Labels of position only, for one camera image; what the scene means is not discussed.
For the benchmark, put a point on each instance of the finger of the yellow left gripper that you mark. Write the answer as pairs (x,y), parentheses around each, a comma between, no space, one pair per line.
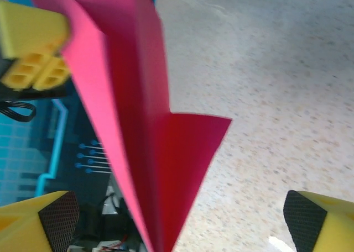
(52,42)
(16,33)

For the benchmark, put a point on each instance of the pink square paper sheet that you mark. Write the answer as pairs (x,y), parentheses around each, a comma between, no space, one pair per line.
(132,125)

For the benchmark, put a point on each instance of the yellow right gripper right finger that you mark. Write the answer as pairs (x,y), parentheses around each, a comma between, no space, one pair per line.
(332,227)

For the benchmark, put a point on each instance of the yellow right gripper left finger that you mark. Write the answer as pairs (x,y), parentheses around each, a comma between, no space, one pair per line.
(25,227)

